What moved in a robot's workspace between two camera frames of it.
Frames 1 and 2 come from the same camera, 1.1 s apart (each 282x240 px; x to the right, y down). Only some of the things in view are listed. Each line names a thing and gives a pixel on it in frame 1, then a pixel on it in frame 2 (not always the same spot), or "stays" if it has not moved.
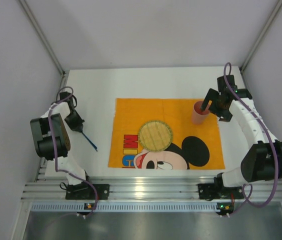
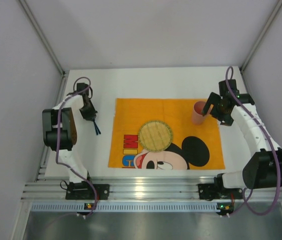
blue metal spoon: (90, 141) -> (95, 128)
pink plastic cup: (199, 117) stays
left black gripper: (75, 122) -> (91, 116)
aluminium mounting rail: (52, 188) stays
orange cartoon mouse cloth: (193, 146) stays
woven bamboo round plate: (155, 136) stays
